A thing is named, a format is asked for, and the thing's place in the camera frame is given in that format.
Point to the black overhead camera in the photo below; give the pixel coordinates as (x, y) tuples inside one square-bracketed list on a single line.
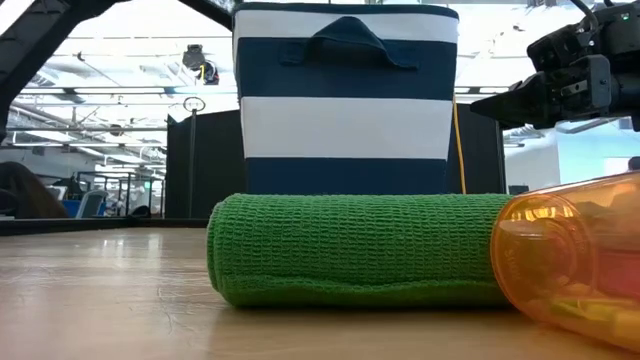
[(197, 60)]

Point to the orange pill bottle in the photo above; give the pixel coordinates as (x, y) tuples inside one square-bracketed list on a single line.
[(575, 260)]

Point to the person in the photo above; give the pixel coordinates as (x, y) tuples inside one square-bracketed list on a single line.
[(27, 192)]

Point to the green bandage roll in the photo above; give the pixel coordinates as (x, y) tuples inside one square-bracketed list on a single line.
[(350, 245)]

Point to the black monitor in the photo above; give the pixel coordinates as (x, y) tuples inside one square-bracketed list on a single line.
[(518, 189)]

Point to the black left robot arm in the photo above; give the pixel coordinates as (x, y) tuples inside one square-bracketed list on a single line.
[(30, 45)]

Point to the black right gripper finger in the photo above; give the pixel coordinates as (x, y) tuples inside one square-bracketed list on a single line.
[(517, 114), (517, 94)]

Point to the black aluminium table frame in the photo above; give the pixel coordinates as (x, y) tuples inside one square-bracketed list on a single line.
[(100, 226)]

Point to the white office chair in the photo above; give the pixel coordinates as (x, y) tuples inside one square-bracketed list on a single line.
[(92, 205)]

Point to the blue white striped fabric bin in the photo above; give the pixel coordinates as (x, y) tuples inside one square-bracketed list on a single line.
[(345, 125)]

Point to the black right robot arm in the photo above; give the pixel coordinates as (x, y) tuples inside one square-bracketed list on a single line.
[(627, 40)]

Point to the black partition screen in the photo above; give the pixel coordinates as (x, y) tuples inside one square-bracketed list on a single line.
[(215, 165)]

